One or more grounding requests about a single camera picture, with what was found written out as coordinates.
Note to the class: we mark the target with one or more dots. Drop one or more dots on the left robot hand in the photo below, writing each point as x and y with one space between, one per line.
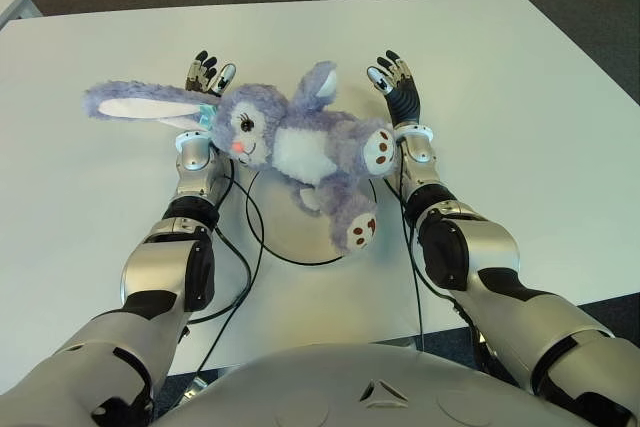
200 74

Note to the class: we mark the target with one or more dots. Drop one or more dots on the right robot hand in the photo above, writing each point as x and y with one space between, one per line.
404 97

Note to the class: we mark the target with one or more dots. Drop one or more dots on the purple plush bunny doll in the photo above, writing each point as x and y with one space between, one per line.
295 142

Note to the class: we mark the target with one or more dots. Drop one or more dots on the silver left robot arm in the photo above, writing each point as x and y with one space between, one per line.
155 257

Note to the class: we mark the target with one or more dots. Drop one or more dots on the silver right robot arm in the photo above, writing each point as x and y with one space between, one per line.
490 267

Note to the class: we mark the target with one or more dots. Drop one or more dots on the white plate with black rim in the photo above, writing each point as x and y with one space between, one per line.
300 242

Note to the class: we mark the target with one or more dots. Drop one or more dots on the grey robot torso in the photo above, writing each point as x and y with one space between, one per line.
310 387

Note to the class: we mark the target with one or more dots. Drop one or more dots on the silver metal bracket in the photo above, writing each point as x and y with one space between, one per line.
192 387

